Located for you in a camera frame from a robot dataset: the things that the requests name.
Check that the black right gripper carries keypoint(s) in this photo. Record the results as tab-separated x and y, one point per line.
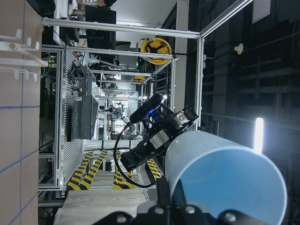
161	135

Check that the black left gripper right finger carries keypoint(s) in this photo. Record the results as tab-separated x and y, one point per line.
179	200

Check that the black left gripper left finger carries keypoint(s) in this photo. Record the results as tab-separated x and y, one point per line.
163	193

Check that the light blue plastic cup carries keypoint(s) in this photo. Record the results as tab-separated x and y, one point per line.
224	175

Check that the yellow hard hat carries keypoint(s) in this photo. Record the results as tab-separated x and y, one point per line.
158	46

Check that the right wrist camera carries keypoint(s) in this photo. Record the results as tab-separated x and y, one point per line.
146	108

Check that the white wire cup rack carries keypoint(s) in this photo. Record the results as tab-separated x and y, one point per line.
17	59

